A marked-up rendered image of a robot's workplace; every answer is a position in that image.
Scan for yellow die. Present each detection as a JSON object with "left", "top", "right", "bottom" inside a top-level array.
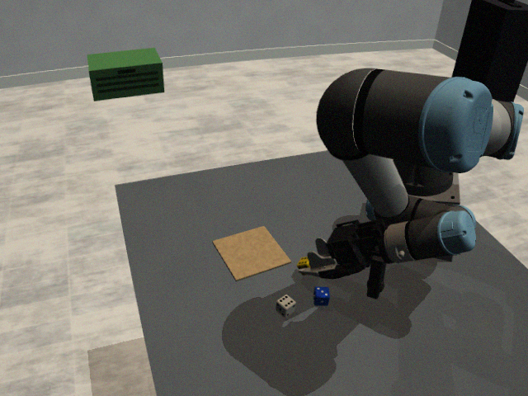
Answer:
[{"left": 297, "top": 257, "right": 310, "bottom": 276}]

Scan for tan square mat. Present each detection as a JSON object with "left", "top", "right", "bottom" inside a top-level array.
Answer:
[{"left": 212, "top": 226, "right": 291, "bottom": 281}]

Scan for white die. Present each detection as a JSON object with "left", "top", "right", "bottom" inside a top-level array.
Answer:
[{"left": 276, "top": 295, "right": 296, "bottom": 318}]

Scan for blue die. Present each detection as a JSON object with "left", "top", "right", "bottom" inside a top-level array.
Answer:
[{"left": 313, "top": 286, "right": 330, "bottom": 306}]

